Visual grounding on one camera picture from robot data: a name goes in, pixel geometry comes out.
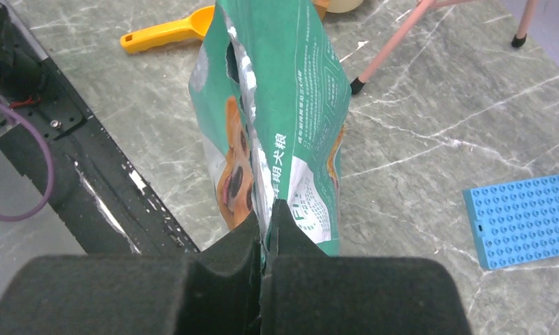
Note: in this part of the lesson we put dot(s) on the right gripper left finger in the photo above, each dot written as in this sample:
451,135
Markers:
211,292

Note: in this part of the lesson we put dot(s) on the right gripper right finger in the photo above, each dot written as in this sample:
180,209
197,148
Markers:
305,291

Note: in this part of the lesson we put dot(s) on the green pet food bag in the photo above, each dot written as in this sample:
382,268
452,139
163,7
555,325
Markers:
271,98

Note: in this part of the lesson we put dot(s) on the yellow plastic food scoop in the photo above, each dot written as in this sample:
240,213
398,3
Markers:
193,27

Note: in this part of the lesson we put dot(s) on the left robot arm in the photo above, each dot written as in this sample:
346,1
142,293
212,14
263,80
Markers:
23,76

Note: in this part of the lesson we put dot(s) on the right cream pet bowl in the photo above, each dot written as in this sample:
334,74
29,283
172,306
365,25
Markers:
335,6

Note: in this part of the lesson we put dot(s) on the blue studded building plate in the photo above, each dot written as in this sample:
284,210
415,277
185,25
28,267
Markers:
516,222

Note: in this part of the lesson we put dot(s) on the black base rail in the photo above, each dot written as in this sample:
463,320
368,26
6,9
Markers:
95,190

